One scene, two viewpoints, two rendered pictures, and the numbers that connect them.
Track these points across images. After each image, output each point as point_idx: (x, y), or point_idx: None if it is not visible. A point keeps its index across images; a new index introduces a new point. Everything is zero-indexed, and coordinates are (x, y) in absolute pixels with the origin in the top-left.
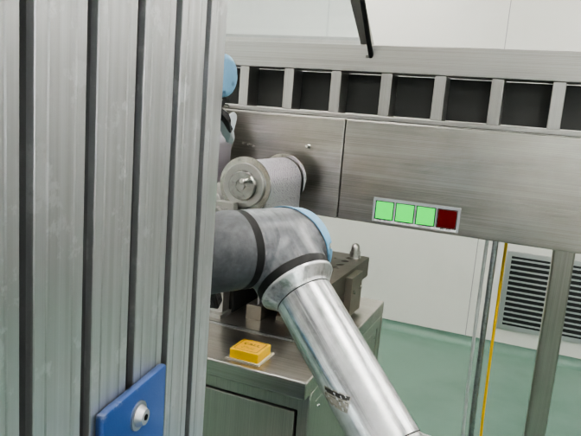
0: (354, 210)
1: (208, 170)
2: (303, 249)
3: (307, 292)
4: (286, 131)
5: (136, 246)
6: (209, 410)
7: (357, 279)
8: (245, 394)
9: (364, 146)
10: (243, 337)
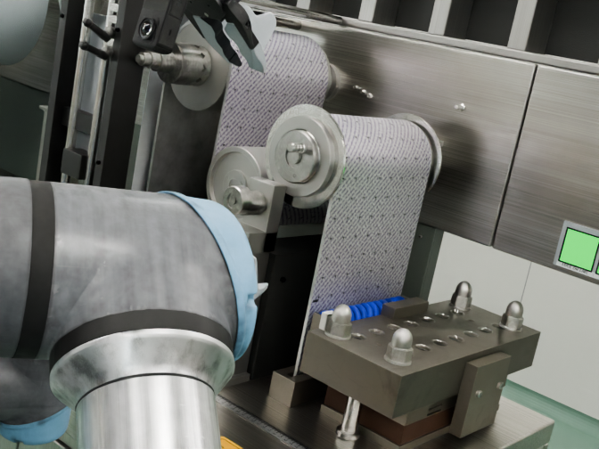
0: (523, 239)
1: None
2: (146, 297)
3: (120, 401)
4: (429, 75)
5: None
6: None
7: (492, 371)
8: None
9: (562, 121)
10: (234, 432)
